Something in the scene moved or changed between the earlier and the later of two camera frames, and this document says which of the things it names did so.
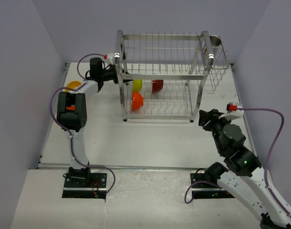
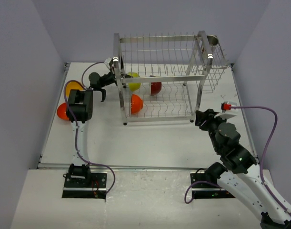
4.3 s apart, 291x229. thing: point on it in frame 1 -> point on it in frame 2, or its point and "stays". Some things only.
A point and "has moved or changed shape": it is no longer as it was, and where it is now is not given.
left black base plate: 95,188 stays
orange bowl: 137,100 has moved or changed shape
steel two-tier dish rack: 162,74 stays
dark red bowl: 157,86 has moved or changed shape
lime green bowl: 137,84 has moved or changed shape
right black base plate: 206,191 stays
